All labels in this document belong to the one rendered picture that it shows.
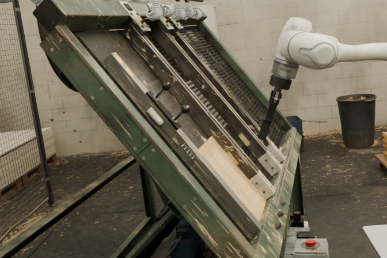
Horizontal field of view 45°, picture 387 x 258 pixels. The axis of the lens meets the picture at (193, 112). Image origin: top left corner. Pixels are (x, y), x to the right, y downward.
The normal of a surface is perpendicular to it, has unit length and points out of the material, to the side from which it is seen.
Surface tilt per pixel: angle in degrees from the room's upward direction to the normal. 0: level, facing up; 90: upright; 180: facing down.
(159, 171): 90
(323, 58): 96
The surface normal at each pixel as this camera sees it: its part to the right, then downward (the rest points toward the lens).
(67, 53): -0.26, 0.19
